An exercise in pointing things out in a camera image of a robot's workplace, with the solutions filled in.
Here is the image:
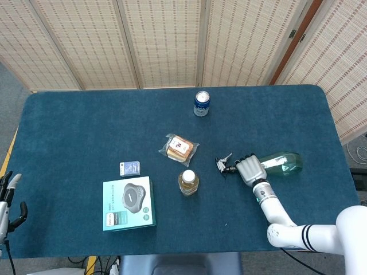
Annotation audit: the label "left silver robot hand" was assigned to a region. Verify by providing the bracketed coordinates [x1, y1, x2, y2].
[0, 171, 28, 242]

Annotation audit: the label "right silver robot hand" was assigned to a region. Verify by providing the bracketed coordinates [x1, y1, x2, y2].
[235, 154, 268, 186]

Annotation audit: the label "green spray bottle black trigger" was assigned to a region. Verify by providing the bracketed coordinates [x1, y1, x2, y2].
[215, 152, 303, 178]

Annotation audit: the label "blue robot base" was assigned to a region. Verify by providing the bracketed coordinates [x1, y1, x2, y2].
[119, 252, 243, 275]

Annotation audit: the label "yellow tea drink bottle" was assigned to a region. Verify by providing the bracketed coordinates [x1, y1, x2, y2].
[178, 169, 200, 197]

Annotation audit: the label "plastic wrapped sandwich bread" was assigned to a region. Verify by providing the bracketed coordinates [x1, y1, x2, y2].
[158, 133, 200, 168]

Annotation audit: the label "blue white drink can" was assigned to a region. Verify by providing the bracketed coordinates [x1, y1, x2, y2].
[193, 91, 210, 117]

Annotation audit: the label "white floor box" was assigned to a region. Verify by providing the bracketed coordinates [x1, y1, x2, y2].
[40, 266, 86, 275]

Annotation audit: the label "black floor equipment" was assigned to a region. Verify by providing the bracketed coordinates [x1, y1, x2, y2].
[350, 167, 367, 190]

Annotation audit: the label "blue velvet tablecloth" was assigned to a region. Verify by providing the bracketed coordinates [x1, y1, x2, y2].
[1, 84, 361, 260]

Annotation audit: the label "small blue card box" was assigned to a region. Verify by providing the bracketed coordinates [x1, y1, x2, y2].
[119, 161, 142, 176]

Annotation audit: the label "teal Philips speaker box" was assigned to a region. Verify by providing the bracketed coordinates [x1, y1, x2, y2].
[102, 176, 157, 232]

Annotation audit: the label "woven bamboo folding screen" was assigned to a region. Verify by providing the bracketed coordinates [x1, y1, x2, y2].
[0, 0, 367, 146]

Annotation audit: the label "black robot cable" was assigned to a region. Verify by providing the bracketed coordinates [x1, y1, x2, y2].
[279, 246, 327, 275]

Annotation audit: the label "white floor cables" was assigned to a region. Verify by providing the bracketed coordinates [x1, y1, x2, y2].
[346, 133, 367, 166]

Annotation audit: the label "black floor cables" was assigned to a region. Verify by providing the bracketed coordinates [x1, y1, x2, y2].
[67, 256, 121, 275]

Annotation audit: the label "brown wooden post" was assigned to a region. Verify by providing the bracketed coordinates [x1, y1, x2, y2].
[269, 0, 324, 85]

